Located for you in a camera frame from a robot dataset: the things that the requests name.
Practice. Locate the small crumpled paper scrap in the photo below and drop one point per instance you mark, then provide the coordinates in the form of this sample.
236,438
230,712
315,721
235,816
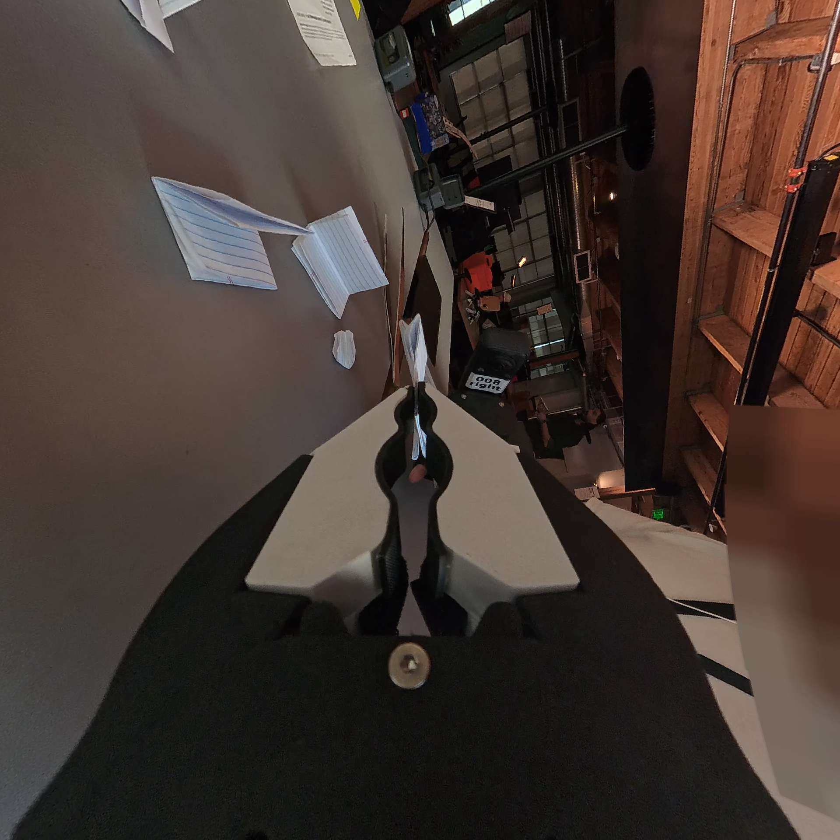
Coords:
344,348

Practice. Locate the grey power box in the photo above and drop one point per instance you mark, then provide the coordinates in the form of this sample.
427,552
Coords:
446,190
397,56

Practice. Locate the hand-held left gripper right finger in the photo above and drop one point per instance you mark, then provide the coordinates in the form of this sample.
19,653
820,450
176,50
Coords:
505,518

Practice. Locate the large paned window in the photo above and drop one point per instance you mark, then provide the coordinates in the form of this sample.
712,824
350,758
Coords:
499,85

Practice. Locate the green exit sign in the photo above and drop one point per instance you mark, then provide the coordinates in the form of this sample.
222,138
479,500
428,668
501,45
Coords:
661,512

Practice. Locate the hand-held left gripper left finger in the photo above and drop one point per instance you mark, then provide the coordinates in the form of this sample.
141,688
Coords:
328,518

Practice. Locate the printed paper sheet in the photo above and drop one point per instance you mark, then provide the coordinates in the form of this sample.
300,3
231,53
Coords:
325,33

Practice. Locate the lined paper piece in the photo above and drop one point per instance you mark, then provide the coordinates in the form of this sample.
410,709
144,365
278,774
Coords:
415,348

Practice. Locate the brown tweezers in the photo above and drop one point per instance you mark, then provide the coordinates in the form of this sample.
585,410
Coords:
399,282

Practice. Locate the white folded paper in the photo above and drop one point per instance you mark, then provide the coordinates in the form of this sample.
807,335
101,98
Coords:
154,19

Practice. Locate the large folded lined paper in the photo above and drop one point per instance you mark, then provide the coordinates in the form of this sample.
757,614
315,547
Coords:
216,249

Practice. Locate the blue storage bin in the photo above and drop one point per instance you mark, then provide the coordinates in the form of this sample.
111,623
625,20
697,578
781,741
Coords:
430,121

